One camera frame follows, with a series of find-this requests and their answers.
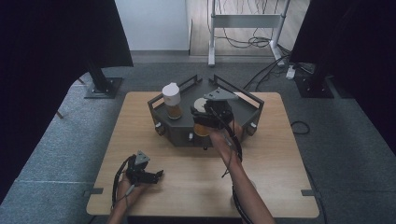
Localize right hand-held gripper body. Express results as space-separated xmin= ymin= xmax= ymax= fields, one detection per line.
xmin=199 ymin=86 xmax=240 ymax=130

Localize black curtain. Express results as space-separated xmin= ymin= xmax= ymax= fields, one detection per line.
xmin=0 ymin=0 xmax=134 ymax=204
xmin=289 ymin=0 xmax=396 ymax=157

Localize left hand-held gripper cable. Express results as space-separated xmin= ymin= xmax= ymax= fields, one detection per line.
xmin=110 ymin=154 xmax=136 ymax=213

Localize white metal stand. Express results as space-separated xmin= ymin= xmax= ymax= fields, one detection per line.
xmin=207 ymin=0 xmax=292 ymax=68

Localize black floor cables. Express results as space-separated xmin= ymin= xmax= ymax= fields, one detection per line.
xmin=242 ymin=53 xmax=292 ymax=93

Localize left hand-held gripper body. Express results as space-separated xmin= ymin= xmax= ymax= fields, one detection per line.
xmin=123 ymin=150 xmax=157 ymax=187

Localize white power strip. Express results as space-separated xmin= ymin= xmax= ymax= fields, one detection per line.
xmin=285 ymin=63 xmax=297 ymax=80

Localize looped black cable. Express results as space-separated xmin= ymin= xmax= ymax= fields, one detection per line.
xmin=290 ymin=119 xmax=311 ymax=135

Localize wooden table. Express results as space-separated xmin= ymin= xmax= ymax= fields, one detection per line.
xmin=86 ymin=91 xmax=320 ymax=219

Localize hand-held gripper cable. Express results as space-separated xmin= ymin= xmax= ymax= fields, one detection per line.
xmin=205 ymin=106 xmax=254 ymax=224
xmin=110 ymin=154 xmax=136 ymax=213

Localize spice jar with white flip lid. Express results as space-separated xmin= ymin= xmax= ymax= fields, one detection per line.
xmin=161 ymin=81 xmax=183 ymax=121

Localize person's right hand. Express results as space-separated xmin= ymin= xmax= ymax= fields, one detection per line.
xmin=206 ymin=120 xmax=245 ymax=161

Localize black cable bundle under stand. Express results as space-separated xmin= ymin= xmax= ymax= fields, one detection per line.
xmin=214 ymin=27 xmax=283 ymax=50

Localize right hand-held gripper cable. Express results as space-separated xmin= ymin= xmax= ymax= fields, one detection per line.
xmin=205 ymin=106 xmax=254 ymax=224

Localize black stand with base plate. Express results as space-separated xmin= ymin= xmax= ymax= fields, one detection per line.
xmin=83 ymin=59 xmax=123 ymax=100
xmin=293 ymin=62 xmax=336 ymax=100

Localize person's left hand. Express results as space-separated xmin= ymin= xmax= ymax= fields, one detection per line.
xmin=116 ymin=173 xmax=148 ymax=210

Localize black corner storage rack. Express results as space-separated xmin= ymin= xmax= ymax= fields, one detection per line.
xmin=147 ymin=74 xmax=265 ymax=150

